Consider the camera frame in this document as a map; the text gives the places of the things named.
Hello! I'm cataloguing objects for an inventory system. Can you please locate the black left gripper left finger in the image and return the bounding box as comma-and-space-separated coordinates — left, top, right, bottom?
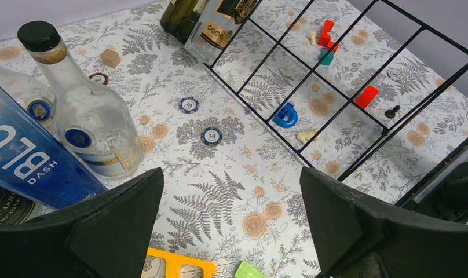
0, 168, 164, 277

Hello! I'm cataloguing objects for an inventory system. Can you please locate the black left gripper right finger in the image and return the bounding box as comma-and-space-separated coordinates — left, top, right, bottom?
299, 167, 468, 277

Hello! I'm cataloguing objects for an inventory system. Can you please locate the clear bottle black label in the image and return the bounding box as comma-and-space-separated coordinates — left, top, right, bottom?
0, 187, 43, 225

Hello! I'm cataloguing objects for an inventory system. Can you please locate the clear round bottle gold label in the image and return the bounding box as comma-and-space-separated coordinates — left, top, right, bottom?
17, 21, 144, 179

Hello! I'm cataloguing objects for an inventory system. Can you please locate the blue square glass bottle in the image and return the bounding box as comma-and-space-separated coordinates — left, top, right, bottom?
0, 87, 107, 210

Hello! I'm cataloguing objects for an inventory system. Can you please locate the clear bottle blue gold emblem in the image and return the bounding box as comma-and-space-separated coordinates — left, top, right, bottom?
0, 65, 55, 135

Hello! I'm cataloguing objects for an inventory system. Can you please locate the dark green wine bottle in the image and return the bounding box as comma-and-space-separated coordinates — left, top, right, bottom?
160, 0, 208, 45

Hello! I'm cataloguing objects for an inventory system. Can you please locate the clear square bottle black cap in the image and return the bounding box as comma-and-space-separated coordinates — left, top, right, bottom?
185, 0, 259, 65

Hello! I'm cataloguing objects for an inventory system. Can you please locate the red block near rack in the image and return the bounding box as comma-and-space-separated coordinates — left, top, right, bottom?
355, 85, 379, 109

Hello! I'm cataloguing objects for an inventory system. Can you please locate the cream chess piece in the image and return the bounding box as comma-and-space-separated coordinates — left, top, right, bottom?
296, 129, 319, 145

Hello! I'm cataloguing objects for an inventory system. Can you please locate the green flat block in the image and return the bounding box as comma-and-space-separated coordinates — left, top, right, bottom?
234, 261, 267, 278

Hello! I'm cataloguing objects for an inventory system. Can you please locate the black chess pawn right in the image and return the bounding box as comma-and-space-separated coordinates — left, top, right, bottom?
385, 105, 401, 119

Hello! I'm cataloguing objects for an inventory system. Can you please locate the blue arch toy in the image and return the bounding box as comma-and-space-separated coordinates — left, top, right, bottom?
272, 103, 298, 128

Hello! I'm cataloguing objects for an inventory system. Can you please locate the poker chip near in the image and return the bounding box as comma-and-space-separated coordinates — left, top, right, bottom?
200, 127, 223, 147

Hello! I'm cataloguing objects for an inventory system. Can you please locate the poker chip middle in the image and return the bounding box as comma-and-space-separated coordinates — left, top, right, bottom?
178, 97, 199, 114

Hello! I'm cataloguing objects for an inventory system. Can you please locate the poker chip far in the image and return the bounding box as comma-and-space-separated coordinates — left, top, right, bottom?
89, 72, 109, 85

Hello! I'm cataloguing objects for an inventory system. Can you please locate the white poker chip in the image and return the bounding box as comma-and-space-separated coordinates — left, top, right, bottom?
386, 68, 403, 82

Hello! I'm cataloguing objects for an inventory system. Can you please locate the wooden cube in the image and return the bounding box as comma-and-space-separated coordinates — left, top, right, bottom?
100, 49, 121, 68

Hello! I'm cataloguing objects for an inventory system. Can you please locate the teal cube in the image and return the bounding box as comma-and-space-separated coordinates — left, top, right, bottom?
319, 49, 334, 65

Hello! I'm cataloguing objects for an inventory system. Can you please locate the red cube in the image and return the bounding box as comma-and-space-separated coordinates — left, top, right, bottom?
326, 41, 339, 54

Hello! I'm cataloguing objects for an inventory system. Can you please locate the red arch block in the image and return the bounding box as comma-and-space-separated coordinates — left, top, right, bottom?
317, 20, 335, 49

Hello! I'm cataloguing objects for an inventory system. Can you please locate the cream chess pawn far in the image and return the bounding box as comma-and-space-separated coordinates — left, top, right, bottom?
308, 31, 317, 46

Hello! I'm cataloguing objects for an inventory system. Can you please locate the yellow triangle frame toy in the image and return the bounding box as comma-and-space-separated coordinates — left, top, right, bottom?
147, 248, 217, 278

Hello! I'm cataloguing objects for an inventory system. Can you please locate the black wire wine rack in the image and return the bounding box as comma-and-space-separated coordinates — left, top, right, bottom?
208, 1, 468, 183

